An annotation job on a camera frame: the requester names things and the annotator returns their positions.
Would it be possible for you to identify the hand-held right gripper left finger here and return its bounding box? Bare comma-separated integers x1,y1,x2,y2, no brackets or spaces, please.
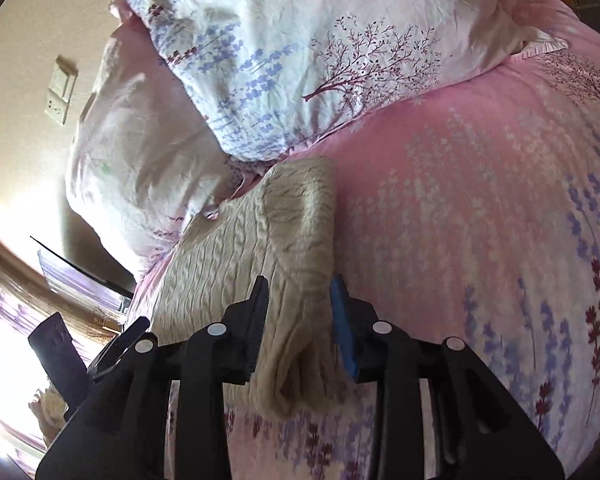
35,275,272,480

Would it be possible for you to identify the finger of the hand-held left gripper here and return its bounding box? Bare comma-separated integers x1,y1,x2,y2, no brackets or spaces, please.
86,316,152,383
28,312,89,413

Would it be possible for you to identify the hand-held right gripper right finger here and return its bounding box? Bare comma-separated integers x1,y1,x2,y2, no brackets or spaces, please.
329,274,567,480

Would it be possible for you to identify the beige cable knit sweater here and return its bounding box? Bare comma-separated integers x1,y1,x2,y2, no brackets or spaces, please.
149,156,339,419

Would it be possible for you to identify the sheer patterned curtain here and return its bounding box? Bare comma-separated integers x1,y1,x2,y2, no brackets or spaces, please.
0,240,128,478

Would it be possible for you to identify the pink floral bed sheet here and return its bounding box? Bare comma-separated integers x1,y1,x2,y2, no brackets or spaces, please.
125,0,600,480

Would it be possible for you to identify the pink floral pillow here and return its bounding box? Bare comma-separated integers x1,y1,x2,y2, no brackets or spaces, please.
65,24,243,282

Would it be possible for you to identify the white blue floral pillow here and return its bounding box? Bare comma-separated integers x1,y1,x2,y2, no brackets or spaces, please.
109,0,570,162

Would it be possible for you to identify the white wall socket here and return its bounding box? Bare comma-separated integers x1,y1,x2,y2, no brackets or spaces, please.
43,91,71,127

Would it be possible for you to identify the white wall switch panel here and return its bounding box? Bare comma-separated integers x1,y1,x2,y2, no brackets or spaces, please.
49,56,79,106

